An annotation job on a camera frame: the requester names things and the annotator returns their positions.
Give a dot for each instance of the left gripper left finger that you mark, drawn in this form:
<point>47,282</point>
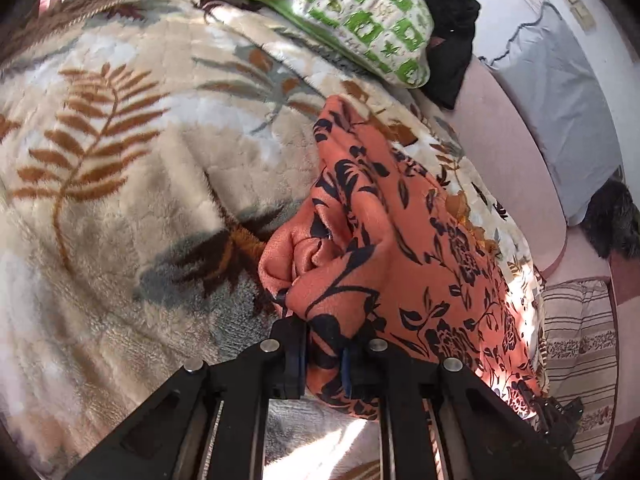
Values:
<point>288,380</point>

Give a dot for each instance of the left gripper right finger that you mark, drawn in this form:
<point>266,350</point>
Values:
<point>358,373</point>

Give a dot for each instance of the orange black floral garment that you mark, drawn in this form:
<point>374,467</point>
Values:
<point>376,246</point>

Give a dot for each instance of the striped pink pillow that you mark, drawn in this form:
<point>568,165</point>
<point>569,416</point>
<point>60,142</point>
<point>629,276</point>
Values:
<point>582,363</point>

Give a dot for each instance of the dark furry cushion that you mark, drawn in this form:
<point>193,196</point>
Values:
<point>611,223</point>

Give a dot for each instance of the pink bed headboard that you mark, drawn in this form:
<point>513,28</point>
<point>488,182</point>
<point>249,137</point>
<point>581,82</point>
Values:
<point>498,143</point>

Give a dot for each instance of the cream leaf pattern blanket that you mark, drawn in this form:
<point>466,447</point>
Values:
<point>149,149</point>

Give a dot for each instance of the grey pillow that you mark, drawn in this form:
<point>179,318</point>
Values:
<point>547,76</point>

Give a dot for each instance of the green white checkered pillow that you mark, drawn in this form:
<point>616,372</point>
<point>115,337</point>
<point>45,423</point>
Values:
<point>325,5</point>

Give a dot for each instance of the black cloth on pillow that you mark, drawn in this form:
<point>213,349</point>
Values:
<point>450,50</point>

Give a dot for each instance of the white wall switch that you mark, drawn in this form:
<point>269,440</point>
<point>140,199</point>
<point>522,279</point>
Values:
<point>582,15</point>

